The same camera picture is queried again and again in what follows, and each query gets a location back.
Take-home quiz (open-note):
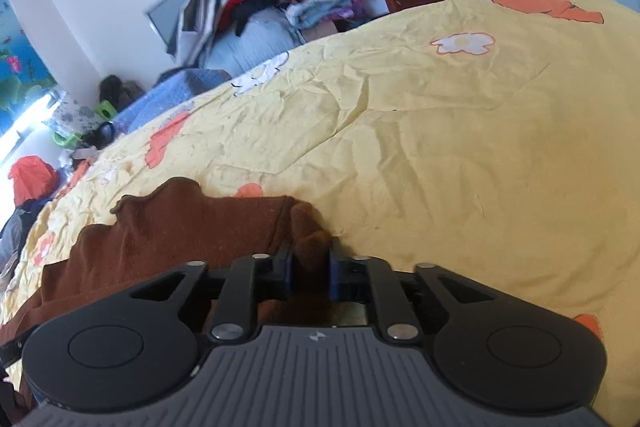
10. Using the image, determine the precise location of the dark grey clothes heap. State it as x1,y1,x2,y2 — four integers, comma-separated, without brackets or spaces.
0,199,40,284

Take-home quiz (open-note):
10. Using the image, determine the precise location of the cardboard box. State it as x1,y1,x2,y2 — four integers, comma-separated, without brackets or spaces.
300,22,344,44

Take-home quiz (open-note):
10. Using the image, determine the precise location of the dark bag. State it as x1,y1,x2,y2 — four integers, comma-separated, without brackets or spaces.
98,75,146,108

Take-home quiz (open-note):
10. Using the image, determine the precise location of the grey-blue covered bundle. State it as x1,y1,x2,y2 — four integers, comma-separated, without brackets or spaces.
205,9,304,78

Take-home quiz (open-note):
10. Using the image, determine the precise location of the yellow floral bed sheet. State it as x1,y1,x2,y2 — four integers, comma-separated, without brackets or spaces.
0,0,640,418

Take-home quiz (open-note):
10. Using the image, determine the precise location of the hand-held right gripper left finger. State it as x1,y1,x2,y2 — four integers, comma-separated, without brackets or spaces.
129,242,296,346

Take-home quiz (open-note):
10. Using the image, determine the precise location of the red-orange cloth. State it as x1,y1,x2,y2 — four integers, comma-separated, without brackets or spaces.
7,156,61,208

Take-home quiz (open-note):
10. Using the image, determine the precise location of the floral patterned pillow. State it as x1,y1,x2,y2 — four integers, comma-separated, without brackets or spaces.
42,92,99,140

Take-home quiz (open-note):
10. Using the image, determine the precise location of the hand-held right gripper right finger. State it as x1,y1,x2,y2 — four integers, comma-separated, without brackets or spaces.
327,239,495,344

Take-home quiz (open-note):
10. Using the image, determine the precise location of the blue quilted blanket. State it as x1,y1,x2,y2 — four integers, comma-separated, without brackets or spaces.
112,68,234,134

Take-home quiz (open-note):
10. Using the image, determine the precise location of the grey flat panel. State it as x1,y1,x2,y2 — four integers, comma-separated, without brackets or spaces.
146,0,189,46

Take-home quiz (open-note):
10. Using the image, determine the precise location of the blue lotus wall poster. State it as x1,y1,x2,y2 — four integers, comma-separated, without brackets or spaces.
0,0,57,138

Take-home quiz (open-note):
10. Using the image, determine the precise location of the brown small garment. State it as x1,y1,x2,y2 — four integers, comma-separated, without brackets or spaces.
0,177,372,414

